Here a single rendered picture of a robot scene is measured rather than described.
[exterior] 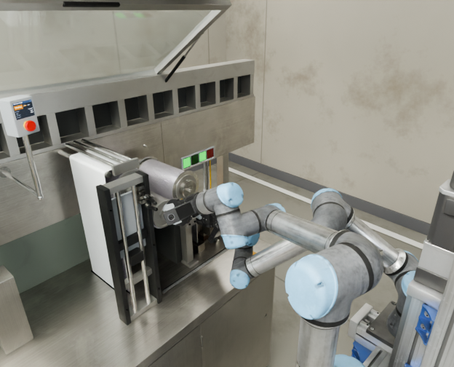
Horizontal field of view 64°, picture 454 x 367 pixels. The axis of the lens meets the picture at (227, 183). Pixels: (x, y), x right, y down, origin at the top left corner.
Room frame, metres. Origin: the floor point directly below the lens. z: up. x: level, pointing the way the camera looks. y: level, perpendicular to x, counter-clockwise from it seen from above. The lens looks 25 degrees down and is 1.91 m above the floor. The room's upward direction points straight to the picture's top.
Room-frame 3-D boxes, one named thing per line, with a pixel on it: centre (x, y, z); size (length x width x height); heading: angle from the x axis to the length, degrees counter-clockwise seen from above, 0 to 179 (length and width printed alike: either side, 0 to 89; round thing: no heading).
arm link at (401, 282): (1.01, -0.69, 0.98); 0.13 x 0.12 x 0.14; 172
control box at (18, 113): (0.98, 0.56, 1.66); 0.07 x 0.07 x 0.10; 64
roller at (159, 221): (1.36, 0.35, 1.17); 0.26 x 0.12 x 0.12; 48
